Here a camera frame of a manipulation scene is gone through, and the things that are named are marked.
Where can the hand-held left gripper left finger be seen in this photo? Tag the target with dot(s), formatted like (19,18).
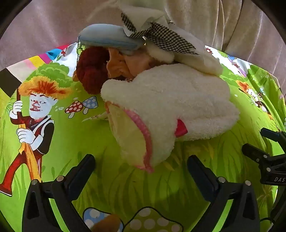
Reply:
(76,186)

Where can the salmon pink cloth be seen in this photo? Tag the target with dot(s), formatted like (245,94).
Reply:
(138,62)

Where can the printed cartoon blanket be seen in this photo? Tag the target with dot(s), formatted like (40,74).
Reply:
(134,189)

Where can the brown fuzzy thing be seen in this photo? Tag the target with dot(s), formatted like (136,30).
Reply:
(107,224)

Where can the white fluffy garment pink trim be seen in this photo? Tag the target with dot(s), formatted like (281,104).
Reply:
(169,100)

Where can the dark red knitted cloth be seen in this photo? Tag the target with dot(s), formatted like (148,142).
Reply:
(91,67)

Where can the cream fleece cloth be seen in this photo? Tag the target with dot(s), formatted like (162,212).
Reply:
(201,60)

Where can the light blue zip pouch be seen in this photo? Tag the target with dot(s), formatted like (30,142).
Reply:
(105,33)

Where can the black white checkered cloth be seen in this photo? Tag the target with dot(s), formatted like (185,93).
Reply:
(165,35)

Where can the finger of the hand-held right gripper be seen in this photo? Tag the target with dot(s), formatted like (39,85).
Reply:
(254,152)
(271,134)

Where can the orange ruffled cloth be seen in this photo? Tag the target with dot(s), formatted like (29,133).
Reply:
(116,64)

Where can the beige curtain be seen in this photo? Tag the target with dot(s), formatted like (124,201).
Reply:
(44,26)

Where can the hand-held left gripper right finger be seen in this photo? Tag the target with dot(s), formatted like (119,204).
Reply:
(204,180)

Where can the white printed tag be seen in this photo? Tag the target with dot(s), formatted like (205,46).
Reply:
(98,116)

